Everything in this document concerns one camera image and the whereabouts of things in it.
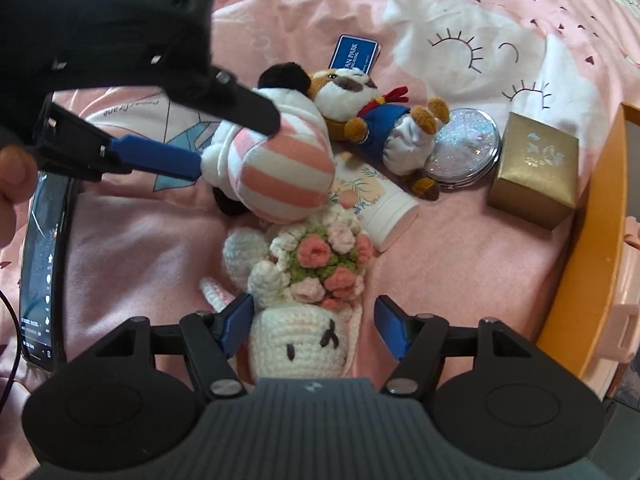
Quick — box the orange-rimmed white storage box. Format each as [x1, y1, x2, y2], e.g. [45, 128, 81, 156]
[537, 102, 640, 401]

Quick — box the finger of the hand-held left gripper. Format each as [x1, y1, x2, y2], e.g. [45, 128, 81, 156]
[34, 101, 204, 182]
[167, 64, 282, 137]

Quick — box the glitter compact mirror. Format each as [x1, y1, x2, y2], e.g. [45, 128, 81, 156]
[424, 107, 500, 192]

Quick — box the floral hand cream tube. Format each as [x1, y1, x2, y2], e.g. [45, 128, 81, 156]
[327, 155, 421, 253]

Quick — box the black smartphone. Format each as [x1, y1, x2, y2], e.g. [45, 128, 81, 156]
[19, 170, 83, 373]

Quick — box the gold gift box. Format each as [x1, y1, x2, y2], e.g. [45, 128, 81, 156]
[486, 111, 581, 232]

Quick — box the black cable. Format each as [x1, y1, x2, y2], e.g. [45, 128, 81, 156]
[0, 290, 23, 413]

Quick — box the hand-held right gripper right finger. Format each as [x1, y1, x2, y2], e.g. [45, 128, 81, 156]
[374, 295, 528, 396]

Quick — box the white striped plush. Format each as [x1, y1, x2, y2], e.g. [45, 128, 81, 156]
[200, 61, 337, 226]

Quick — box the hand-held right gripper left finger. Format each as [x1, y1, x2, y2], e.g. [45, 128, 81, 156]
[97, 292, 256, 401]

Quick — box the crochet bunny with flowers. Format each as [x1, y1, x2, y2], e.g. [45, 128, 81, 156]
[199, 207, 376, 381]

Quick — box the pink printed blanket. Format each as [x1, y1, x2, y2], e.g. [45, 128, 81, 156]
[0, 0, 640, 480]

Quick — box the brown dog plush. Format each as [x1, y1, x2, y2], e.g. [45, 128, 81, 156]
[305, 67, 451, 201]

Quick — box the person's left hand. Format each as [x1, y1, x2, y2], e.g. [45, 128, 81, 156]
[0, 145, 38, 248]

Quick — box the blue card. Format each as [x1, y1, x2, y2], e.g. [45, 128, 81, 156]
[331, 34, 382, 75]

